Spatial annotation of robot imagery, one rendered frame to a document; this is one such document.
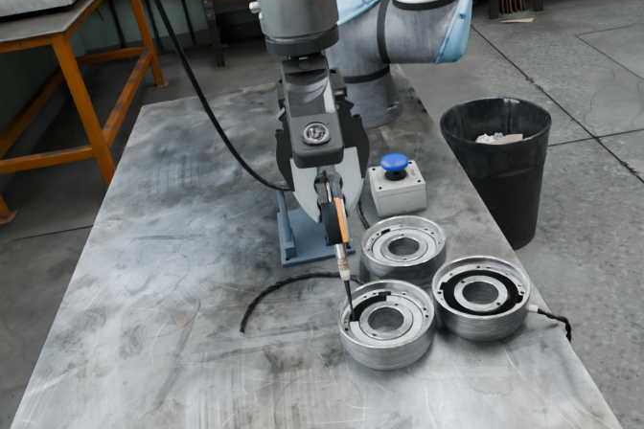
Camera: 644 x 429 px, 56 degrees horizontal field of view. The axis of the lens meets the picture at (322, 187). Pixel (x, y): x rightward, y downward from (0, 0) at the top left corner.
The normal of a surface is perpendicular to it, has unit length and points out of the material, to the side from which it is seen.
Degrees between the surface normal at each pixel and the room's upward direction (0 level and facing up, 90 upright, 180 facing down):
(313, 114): 29
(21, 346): 0
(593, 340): 0
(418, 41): 97
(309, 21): 91
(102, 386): 0
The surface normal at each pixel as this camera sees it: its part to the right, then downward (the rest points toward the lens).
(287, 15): -0.21, 0.54
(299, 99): -0.03, -0.51
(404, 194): 0.10, 0.51
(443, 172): -0.15, -0.84
